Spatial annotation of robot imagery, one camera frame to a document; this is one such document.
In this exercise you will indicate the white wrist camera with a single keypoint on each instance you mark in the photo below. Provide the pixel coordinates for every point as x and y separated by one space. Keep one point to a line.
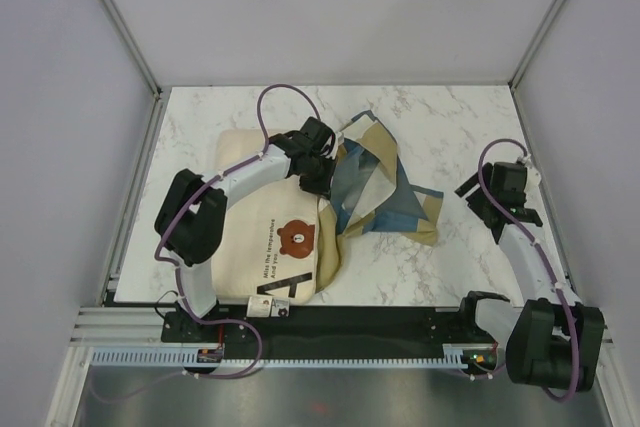
533 176
331 148

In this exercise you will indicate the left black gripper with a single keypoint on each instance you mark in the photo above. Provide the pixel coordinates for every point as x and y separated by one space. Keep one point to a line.
323 187

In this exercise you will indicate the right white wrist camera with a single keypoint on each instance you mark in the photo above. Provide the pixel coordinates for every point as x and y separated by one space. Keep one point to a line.
533 176

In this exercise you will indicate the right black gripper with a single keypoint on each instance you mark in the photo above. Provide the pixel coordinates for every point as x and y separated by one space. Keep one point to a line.
475 205

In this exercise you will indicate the left aluminium frame post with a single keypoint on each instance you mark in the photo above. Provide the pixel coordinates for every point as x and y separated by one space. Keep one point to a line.
132 47

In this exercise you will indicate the right aluminium frame post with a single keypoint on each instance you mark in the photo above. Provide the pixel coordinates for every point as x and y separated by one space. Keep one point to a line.
551 15

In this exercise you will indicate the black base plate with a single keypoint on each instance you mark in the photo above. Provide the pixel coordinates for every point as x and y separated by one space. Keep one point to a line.
335 332

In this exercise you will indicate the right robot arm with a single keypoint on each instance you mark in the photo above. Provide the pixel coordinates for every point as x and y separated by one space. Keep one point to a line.
554 340

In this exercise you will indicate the blue beige checked pillowcase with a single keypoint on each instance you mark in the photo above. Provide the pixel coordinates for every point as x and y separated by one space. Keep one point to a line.
371 192

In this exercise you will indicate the white slotted cable duct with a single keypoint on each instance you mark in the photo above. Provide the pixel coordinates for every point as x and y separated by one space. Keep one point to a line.
453 356

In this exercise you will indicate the aluminium frame post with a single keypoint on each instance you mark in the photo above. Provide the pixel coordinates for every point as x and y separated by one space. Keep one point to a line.
551 15
132 47

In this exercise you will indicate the cream bear print pillow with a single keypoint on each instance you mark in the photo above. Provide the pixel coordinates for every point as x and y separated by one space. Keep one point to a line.
268 246

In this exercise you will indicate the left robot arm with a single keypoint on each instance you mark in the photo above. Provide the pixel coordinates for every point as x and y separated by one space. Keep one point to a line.
191 219

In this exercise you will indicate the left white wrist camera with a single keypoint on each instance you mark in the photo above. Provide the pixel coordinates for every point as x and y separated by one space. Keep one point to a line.
331 148

